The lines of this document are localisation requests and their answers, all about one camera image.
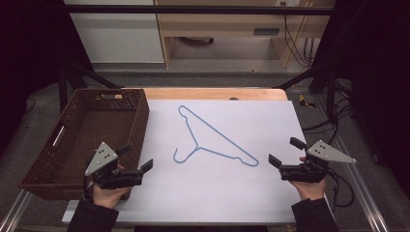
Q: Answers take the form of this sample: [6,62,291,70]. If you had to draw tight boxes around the wooden table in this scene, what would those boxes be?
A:
[123,87,289,102]

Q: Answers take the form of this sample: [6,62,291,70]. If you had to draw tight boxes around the light wooden desk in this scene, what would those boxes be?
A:
[154,0,337,70]

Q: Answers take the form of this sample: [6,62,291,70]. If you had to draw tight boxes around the black floor cables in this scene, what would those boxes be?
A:
[302,78,356,146]

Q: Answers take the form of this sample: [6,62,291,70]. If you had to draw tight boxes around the person's left hand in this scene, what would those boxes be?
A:
[91,163,133,210]

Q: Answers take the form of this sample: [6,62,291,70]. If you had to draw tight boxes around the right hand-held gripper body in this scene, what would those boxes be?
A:
[278,139,358,184]

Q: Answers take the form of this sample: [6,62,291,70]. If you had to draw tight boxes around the brown woven plastic basket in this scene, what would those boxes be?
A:
[17,88,151,202]

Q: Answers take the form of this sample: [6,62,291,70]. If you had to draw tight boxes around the black frame strut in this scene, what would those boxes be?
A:
[273,59,338,122]
[58,60,126,113]

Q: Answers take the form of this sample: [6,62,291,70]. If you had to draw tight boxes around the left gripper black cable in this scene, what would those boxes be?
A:
[81,175,98,203]

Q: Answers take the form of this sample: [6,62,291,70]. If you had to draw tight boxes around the dark curtain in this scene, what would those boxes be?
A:
[0,0,95,156]
[308,0,410,197]

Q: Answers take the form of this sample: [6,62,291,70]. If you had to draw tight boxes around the white table sheet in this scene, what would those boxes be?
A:
[61,99,307,225]

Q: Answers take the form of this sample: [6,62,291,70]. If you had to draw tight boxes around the blue wire clothes hanger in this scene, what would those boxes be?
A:
[172,104,260,168]

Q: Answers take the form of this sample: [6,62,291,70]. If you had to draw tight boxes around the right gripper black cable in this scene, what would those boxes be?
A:
[324,166,356,209]

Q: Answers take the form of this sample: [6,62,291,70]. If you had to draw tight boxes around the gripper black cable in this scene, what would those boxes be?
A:
[81,175,98,203]
[324,166,356,209]

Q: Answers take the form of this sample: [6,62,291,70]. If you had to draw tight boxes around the aluminium rail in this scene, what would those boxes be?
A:
[312,95,391,232]
[0,188,34,232]

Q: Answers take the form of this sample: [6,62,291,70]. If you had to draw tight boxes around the yellow and black tool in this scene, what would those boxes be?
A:
[298,94,317,109]

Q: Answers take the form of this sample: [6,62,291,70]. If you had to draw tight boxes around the white cabinet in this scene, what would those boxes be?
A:
[63,0,165,65]

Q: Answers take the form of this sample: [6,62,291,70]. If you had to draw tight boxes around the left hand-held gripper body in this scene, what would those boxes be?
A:
[84,141,145,190]

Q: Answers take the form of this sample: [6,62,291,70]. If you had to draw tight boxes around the black hanging cables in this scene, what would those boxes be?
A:
[279,1,316,69]

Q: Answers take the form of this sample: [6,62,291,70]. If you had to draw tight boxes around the person's right hand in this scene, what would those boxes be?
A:
[288,156,327,202]

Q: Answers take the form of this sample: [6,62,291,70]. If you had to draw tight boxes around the black horizontal frame bar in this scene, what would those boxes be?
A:
[63,4,335,16]

